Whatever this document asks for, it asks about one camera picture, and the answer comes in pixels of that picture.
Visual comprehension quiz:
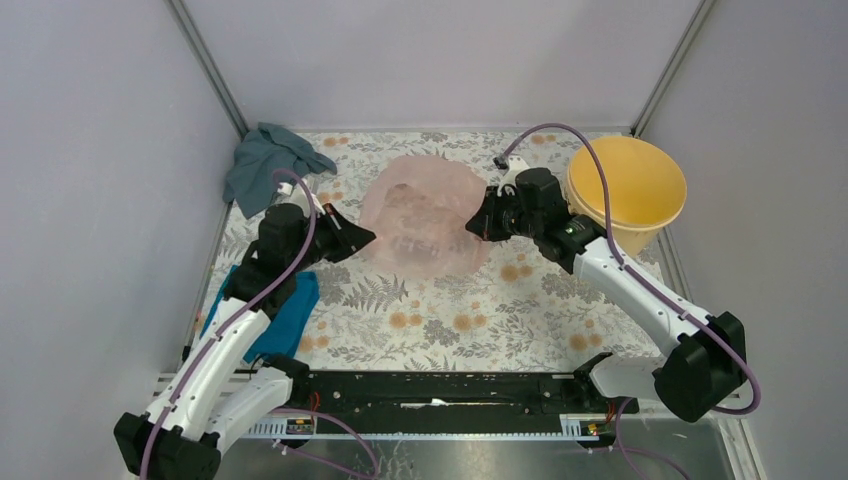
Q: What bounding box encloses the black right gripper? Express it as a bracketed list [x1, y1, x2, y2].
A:
[465, 186, 541, 242]

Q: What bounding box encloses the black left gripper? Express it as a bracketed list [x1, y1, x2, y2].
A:
[288, 202, 376, 273]

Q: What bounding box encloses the pink plastic trash bag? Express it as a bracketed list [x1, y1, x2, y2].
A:
[358, 155, 490, 279]

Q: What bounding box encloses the yellow trash bin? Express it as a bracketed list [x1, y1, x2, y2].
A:
[563, 136, 687, 257]

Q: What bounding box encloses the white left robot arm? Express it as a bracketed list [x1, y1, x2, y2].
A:
[113, 204, 376, 479]

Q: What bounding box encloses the grey crumpled cloth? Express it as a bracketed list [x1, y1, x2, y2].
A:
[222, 122, 338, 219]

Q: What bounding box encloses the blue folded cloth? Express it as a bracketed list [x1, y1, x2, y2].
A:
[200, 264, 322, 364]

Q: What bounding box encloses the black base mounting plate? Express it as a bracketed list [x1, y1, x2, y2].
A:
[285, 370, 639, 436]

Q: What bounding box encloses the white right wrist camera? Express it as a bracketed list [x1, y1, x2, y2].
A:
[494, 154, 530, 196]

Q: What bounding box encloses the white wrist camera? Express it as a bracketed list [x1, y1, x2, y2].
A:
[494, 154, 530, 196]
[277, 182, 325, 217]

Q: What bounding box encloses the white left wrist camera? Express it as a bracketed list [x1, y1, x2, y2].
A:
[277, 182, 325, 217]

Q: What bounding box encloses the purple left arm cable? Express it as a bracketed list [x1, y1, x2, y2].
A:
[137, 168, 319, 480]

